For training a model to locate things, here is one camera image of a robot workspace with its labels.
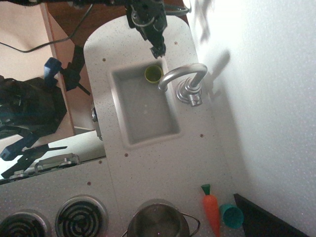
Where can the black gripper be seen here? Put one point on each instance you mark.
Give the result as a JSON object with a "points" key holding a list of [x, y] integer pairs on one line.
{"points": [[148, 17]]}

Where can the silver curved faucet spout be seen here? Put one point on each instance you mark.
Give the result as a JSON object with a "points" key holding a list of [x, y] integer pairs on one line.
{"points": [[198, 68]]}

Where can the silver faucet base with knob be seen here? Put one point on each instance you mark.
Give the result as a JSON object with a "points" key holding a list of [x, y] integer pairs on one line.
{"points": [[189, 94]]}

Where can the yellow-green plastic cup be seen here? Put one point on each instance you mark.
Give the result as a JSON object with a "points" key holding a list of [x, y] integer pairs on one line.
{"points": [[153, 73]]}

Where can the white toy sink basin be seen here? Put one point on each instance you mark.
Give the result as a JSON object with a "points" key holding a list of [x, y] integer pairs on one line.
{"points": [[146, 115]]}

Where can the silver cabinet knob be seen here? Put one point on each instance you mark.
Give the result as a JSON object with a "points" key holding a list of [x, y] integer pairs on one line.
{"points": [[94, 114]]}

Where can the black bag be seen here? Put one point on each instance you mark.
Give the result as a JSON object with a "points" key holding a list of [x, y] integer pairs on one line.
{"points": [[30, 107]]}

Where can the orange toy carrot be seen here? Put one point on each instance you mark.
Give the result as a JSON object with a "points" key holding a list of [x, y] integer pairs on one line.
{"points": [[210, 205]]}

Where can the blue black clamp lower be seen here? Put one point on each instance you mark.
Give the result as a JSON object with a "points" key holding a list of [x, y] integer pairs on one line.
{"points": [[28, 156]]}

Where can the stainless steel pot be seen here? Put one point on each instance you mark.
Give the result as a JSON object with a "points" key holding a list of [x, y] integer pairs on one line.
{"points": [[160, 220]]}

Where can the teal plastic cup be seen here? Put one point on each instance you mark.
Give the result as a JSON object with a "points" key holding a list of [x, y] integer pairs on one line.
{"points": [[231, 215]]}

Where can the black coil burner right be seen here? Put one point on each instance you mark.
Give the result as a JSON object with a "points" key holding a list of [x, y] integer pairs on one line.
{"points": [[82, 216]]}

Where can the black coil burner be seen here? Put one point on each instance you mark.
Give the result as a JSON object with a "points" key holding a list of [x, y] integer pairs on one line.
{"points": [[82, 216], [25, 223]]}

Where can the black panel at corner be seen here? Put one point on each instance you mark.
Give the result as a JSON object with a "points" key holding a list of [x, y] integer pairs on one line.
{"points": [[260, 223]]}

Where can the black coil burner left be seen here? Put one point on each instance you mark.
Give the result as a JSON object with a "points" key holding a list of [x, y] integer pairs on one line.
{"points": [[25, 223]]}

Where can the silver oven door handle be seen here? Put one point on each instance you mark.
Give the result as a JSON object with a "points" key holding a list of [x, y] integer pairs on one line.
{"points": [[59, 161]]}

